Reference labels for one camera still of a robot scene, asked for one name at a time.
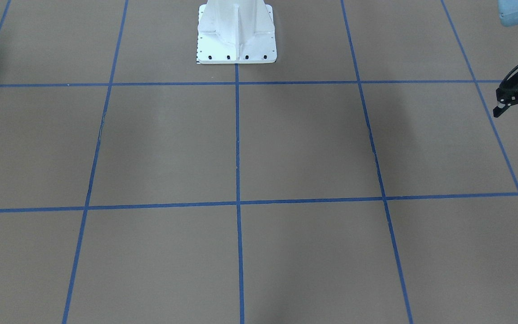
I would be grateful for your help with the brown paper table mat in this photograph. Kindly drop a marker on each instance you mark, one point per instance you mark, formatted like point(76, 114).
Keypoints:
point(359, 179)

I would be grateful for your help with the white central pedestal column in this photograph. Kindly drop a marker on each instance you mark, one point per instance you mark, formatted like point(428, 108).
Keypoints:
point(236, 32)

